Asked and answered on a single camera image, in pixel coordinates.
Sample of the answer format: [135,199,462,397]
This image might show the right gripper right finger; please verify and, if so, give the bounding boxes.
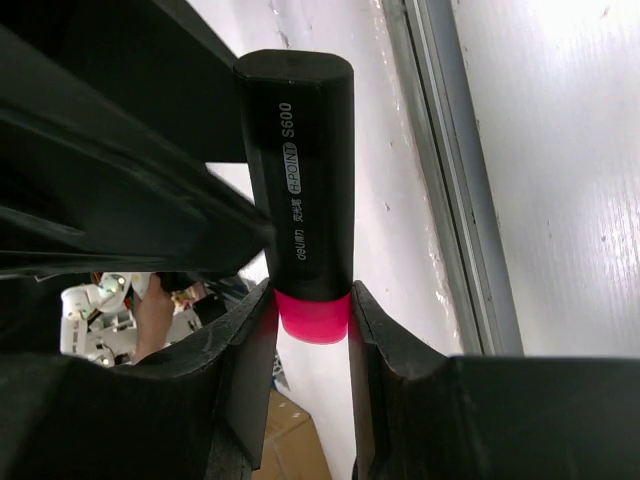
[348,282,639,479]

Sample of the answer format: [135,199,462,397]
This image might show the pink highlighter black cap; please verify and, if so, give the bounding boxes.
[233,50,355,344]

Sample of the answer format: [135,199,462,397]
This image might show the metal table rail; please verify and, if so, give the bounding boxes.
[382,1,524,356]

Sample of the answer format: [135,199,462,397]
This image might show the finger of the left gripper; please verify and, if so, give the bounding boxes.
[1,1,275,276]

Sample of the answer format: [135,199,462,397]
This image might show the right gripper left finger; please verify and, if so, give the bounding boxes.
[1,282,278,479]

